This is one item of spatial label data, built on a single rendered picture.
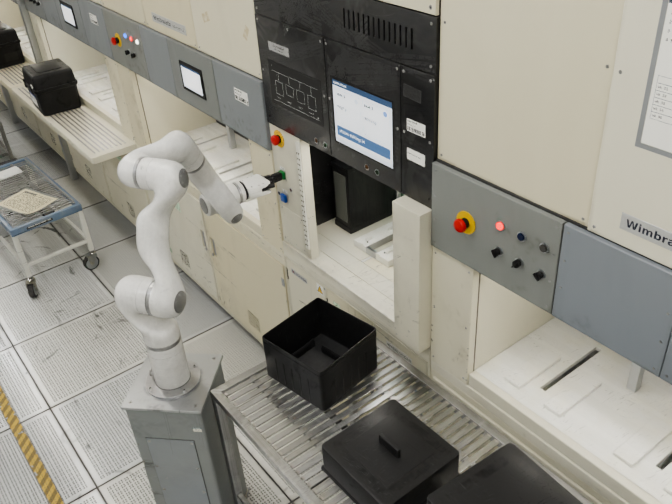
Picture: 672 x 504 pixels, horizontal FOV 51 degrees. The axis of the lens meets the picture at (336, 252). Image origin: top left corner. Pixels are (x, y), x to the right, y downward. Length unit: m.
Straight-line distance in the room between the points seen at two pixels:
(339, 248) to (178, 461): 1.02
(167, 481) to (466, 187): 1.54
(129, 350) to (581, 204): 2.77
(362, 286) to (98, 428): 1.54
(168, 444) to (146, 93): 2.02
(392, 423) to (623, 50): 1.22
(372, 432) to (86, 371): 2.09
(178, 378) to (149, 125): 1.88
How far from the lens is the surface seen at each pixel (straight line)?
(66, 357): 4.03
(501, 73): 1.75
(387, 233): 2.89
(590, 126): 1.63
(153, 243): 2.23
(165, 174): 2.16
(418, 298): 2.21
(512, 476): 1.87
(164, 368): 2.43
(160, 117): 4.02
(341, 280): 2.69
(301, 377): 2.32
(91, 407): 3.69
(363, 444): 2.11
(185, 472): 2.69
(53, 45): 5.33
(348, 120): 2.25
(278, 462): 2.22
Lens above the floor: 2.46
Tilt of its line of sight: 34 degrees down
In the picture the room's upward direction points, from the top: 4 degrees counter-clockwise
